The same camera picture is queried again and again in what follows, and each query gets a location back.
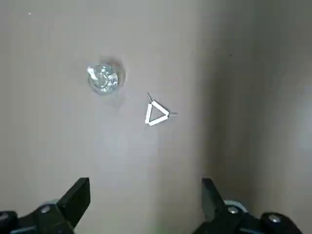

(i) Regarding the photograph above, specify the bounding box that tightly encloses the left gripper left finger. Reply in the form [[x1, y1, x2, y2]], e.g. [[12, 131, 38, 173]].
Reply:
[[0, 177, 91, 234]]

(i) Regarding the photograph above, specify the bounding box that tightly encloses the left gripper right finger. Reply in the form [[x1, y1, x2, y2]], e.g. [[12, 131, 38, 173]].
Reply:
[[194, 177, 304, 234]]

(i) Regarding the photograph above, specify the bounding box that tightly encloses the white clay triangle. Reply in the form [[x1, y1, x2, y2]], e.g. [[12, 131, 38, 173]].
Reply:
[[144, 92, 178, 128]]

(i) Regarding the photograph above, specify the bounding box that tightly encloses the clear glass alcohol lamp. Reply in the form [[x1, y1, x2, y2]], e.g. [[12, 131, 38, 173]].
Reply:
[[85, 57, 127, 95]]

